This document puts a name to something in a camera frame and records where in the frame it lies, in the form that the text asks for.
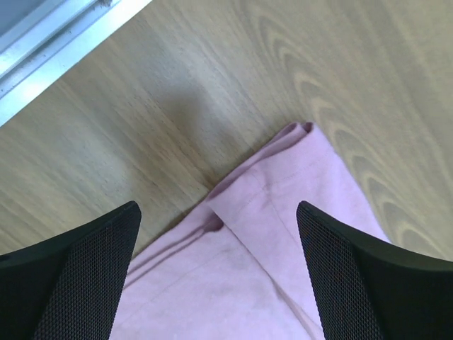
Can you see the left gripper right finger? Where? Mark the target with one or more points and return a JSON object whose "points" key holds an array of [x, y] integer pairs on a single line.
{"points": [[366, 288]]}

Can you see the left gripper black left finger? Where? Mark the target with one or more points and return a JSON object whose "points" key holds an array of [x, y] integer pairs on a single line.
{"points": [[69, 286]]}

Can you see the dusty pink t shirt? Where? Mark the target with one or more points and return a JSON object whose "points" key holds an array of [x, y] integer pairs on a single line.
{"points": [[234, 267]]}

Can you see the aluminium frame rail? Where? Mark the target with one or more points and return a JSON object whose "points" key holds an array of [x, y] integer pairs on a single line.
{"points": [[42, 40]]}

